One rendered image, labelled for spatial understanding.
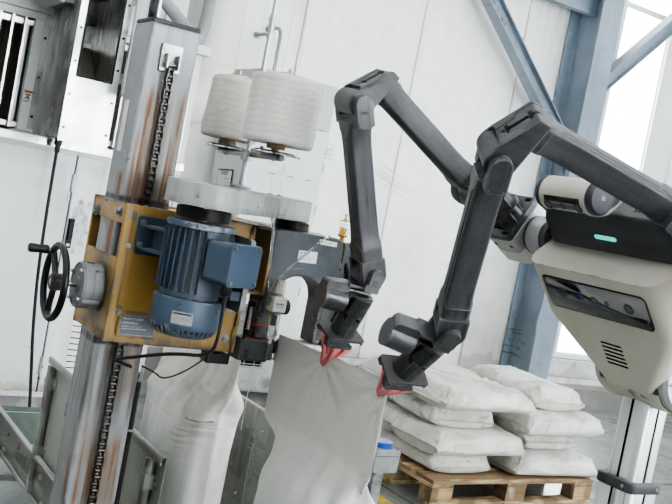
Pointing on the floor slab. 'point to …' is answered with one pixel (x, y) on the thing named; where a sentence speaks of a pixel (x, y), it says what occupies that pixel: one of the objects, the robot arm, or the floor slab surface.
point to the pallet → (575, 490)
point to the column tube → (73, 436)
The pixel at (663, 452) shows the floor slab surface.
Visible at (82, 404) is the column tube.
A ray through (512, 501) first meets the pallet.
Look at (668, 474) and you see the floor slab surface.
